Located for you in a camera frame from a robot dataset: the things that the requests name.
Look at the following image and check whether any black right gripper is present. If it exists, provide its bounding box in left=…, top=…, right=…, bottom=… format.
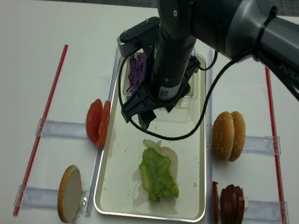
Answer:
left=122, top=30, right=196, bottom=129

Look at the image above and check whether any green lettuce leaf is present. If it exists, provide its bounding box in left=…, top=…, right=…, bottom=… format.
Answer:
left=139, top=139, right=179, bottom=202

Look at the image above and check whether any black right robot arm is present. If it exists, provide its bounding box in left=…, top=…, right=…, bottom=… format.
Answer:
left=118, top=0, right=299, bottom=129

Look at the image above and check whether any right tomato slice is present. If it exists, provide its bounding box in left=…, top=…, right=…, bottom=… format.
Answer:
left=96, top=100, right=111, bottom=147

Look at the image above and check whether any tomato slice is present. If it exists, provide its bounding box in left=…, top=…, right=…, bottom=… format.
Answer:
left=96, top=100, right=111, bottom=147
left=85, top=98, right=103, bottom=144

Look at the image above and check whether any left tomato slice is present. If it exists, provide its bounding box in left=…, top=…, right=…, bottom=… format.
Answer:
left=85, top=98, right=103, bottom=144

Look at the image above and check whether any thin red meat slice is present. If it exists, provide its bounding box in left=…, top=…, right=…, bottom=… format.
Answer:
left=212, top=181, right=219, bottom=224

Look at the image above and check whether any brown meat patty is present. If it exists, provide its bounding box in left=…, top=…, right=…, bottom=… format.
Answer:
left=232, top=186, right=245, bottom=224
left=220, top=184, right=237, bottom=224

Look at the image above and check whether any clear tomato pusher track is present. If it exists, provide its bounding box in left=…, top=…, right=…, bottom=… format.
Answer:
left=35, top=118, right=87, bottom=139

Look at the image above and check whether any clear plastic vegetable container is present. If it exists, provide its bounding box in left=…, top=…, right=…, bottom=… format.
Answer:
left=121, top=49, right=198, bottom=107

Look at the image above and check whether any purple cabbage pile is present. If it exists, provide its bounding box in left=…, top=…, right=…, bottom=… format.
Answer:
left=127, top=52, right=147, bottom=94

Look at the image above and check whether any metal serving tray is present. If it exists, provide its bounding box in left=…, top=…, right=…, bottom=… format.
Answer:
left=94, top=56, right=207, bottom=222

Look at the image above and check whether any sesame bun top left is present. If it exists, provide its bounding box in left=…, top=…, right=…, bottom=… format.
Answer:
left=211, top=111, right=235, bottom=161

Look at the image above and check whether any sesame bun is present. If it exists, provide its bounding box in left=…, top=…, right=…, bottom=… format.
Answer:
left=228, top=111, right=246, bottom=162
left=211, top=111, right=235, bottom=161

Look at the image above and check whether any sesame bun top right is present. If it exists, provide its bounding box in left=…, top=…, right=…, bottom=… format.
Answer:
left=228, top=111, right=246, bottom=162

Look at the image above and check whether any clear bun pusher track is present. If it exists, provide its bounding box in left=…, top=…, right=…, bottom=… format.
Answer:
left=243, top=136, right=281, bottom=156

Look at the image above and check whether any upright bun half left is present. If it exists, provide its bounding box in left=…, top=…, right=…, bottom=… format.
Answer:
left=57, top=165, right=82, bottom=223

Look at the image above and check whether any white patty pusher block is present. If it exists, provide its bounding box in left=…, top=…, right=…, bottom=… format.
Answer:
left=244, top=196, right=249, bottom=212

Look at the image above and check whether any clear patty pusher track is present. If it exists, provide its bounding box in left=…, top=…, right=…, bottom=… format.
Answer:
left=244, top=199, right=289, bottom=224

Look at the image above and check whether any clear left bun track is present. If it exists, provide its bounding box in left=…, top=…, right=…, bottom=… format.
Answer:
left=14, top=185, right=90, bottom=217

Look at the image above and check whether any left red strip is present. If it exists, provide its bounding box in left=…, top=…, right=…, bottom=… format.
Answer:
left=13, top=44, right=69, bottom=217

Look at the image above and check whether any red strip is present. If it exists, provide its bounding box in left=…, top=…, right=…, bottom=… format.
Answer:
left=13, top=44, right=69, bottom=217
left=264, top=67, right=288, bottom=224

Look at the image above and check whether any right red strip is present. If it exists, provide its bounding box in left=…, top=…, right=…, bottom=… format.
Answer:
left=264, top=67, right=288, bottom=224

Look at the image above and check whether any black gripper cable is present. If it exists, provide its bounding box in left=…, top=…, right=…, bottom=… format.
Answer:
left=111, top=38, right=255, bottom=149

